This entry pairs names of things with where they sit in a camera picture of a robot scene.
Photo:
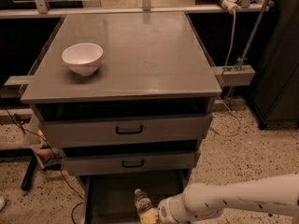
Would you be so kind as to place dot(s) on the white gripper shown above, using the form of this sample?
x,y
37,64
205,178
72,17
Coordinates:
x,y
165,211

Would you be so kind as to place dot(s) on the clear plastic water bottle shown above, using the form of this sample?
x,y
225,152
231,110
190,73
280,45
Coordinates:
x,y
142,202

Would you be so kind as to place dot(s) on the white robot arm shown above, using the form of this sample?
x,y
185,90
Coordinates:
x,y
278,195

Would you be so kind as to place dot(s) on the bottom open drawer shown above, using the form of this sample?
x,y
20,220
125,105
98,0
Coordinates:
x,y
109,199

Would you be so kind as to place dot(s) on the middle grey drawer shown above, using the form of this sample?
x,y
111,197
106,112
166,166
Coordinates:
x,y
131,163

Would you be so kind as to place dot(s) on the grey drawer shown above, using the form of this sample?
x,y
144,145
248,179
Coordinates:
x,y
131,163
104,132

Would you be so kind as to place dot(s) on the top grey drawer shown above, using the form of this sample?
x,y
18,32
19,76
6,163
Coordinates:
x,y
104,132

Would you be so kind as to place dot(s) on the grey drawer cabinet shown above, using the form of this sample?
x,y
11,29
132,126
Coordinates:
x,y
152,66

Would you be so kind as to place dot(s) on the black cylinder on floor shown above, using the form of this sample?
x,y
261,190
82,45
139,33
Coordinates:
x,y
26,183

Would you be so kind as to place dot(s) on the white bowl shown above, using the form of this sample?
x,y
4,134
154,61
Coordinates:
x,y
83,58

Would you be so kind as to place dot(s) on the grey metal bracket block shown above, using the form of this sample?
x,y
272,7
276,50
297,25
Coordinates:
x,y
233,78

